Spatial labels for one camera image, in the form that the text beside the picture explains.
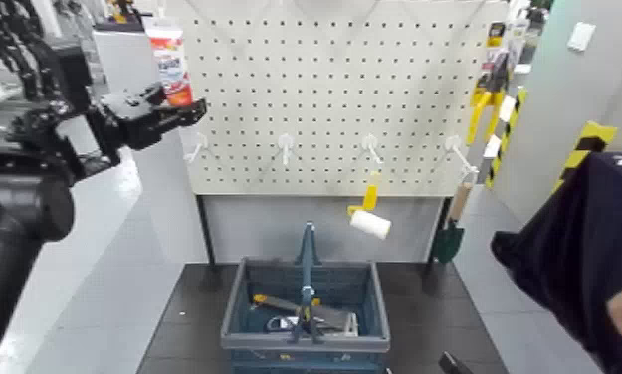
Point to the white wall switch plate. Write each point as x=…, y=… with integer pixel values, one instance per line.
x=581, y=36

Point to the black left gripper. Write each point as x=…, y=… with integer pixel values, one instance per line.
x=130, y=122

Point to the yellow black product card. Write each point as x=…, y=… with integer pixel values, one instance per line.
x=495, y=34

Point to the white partition cabinet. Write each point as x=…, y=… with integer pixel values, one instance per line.
x=154, y=198

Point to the black pegboard stand leg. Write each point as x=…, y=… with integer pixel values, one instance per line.
x=436, y=230
x=206, y=230

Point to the white pegboard hook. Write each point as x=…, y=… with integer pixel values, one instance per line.
x=197, y=144
x=370, y=147
x=458, y=152
x=285, y=146

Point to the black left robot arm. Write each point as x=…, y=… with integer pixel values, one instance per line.
x=7, y=235

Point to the yellow black machine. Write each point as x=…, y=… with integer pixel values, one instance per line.
x=122, y=10

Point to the dark navy garment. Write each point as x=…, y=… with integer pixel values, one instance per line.
x=566, y=250

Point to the blue grey plastic crate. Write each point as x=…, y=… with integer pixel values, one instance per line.
x=373, y=313

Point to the grey stand back panel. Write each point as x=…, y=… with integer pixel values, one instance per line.
x=269, y=227

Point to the yellow black striped post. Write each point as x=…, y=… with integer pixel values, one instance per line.
x=506, y=133

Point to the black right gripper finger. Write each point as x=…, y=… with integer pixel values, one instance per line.
x=451, y=364

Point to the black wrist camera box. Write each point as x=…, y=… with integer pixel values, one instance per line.
x=73, y=73

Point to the red glue tube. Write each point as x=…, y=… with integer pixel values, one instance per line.
x=170, y=62

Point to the white perforated pegboard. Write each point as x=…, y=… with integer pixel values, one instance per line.
x=331, y=78

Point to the black humanoid robot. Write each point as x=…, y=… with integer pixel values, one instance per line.
x=12, y=36

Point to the small black loop tool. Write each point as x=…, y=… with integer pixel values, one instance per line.
x=279, y=325

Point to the yellow black striped corner guard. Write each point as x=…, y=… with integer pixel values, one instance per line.
x=587, y=141

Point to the silver metal tool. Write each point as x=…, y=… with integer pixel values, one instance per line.
x=353, y=326

